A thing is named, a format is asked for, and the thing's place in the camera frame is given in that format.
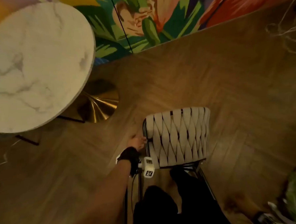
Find person's left hand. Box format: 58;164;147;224
126;133;148;152

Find round white marble table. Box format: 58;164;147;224
0;0;101;135

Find black metal chair leg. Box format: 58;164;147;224
56;114;86;125
15;133;40;147

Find gold table base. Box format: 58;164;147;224
75;78;121;124

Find person's black trousers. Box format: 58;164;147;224
130;164;233;224

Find person's right hand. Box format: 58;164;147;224
223;191;258;220

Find grey woven chair black frame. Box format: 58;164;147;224
117;106;219;224

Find pale dried twigs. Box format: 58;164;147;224
263;0;296;61

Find person's left forearm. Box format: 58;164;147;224
64;159;136;224

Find black wrist strap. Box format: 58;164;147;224
116;146;142;178

